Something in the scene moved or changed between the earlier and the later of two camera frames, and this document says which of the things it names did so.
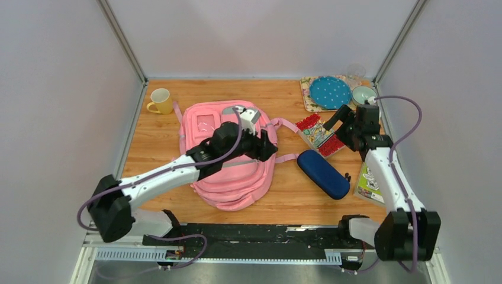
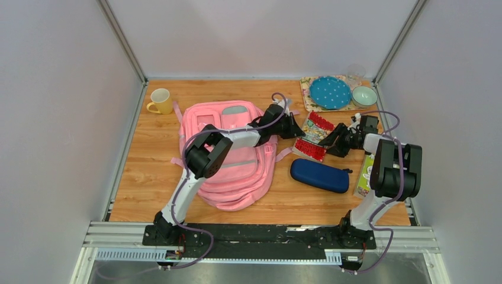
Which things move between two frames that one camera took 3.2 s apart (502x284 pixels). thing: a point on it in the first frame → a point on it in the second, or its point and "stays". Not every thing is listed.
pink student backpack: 243,182 stays
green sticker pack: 366,186 stays
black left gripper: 262,148 → 295,131
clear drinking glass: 355,74 stays
